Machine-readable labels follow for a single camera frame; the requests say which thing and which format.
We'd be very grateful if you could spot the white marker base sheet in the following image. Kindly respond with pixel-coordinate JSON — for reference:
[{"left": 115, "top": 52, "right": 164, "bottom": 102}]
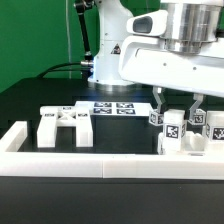
[{"left": 75, "top": 101, "right": 153, "bottom": 117}]

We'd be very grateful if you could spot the white chair seat part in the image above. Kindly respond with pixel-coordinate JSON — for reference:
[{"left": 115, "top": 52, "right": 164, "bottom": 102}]
[{"left": 157, "top": 131, "right": 224, "bottom": 156}]

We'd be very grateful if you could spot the white chair back frame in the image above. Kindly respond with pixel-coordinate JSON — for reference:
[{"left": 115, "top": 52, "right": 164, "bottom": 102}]
[{"left": 37, "top": 106, "right": 93, "bottom": 148}]

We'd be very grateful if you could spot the white U-shaped boundary frame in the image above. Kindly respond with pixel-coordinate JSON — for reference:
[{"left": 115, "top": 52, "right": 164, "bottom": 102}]
[{"left": 0, "top": 121, "right": 224, "bottom": 180}]

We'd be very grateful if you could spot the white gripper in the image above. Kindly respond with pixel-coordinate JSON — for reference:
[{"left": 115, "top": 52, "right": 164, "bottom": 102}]
[{"left": 119, "top": 36, "right": 224, "bottom": 120}]

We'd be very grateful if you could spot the black cable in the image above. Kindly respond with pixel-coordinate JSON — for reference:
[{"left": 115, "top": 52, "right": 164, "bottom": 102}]
[{"left": 35, "top": 61, "right": 96, "bottom": 80}]

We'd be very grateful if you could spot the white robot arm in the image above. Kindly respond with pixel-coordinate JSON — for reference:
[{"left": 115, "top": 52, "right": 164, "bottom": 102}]
[{"left": 74, "top": 0, "right": 224, "bottom": 120}]

